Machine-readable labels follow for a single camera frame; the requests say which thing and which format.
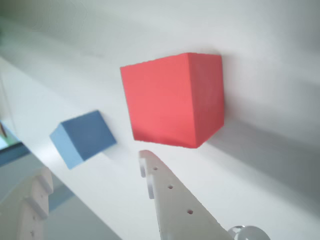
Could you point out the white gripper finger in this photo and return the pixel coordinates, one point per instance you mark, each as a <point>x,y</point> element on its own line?
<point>180,212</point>
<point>32,212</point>

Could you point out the blue foam cube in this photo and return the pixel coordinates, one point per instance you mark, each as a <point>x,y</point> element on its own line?
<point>85,135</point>

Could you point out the red foam cube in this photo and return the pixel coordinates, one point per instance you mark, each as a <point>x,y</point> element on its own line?
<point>162,100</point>

